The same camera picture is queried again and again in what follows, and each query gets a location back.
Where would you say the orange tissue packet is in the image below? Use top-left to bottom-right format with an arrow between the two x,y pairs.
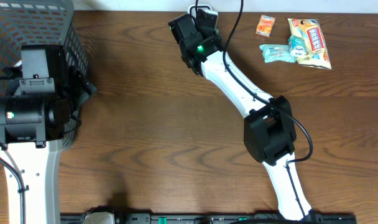
256,15 -> 275,37

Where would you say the light green pouch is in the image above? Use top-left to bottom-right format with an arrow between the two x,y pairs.
259,44 -> 297,63

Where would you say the teal tissue packet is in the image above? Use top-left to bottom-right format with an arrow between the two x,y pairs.
288,35 -> 308,58

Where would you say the yellow snack chip bag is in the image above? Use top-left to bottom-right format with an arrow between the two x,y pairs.
288,18 -> 331,70

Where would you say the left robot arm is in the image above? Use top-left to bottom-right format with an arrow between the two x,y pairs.
0,45 -> 96,223

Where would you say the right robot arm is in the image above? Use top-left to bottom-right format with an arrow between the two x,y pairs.
168,9 -> 311,221

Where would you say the grey plastic shopping basket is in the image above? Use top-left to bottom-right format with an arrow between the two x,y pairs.
0,1 -> 88,147

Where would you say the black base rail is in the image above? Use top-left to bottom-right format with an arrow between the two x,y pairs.
60,212 -> 358,224

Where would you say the left black cable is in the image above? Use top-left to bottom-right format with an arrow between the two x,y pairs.
0,151 -> 30,224

